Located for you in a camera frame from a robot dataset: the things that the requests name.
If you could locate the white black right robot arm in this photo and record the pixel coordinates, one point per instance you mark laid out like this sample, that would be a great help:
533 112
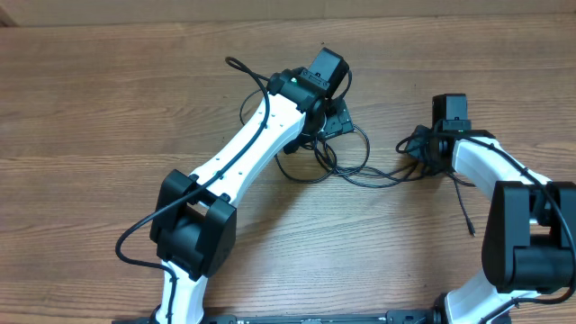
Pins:
528 248

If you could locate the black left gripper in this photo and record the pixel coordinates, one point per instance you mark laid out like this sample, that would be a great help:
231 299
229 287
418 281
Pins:
338 121

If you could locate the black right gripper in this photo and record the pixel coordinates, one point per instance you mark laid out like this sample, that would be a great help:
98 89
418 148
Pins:
414 148

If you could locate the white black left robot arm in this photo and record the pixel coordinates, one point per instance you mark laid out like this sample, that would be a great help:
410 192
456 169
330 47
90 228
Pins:
196 215

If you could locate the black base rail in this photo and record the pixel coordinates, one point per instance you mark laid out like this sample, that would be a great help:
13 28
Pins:
389 317

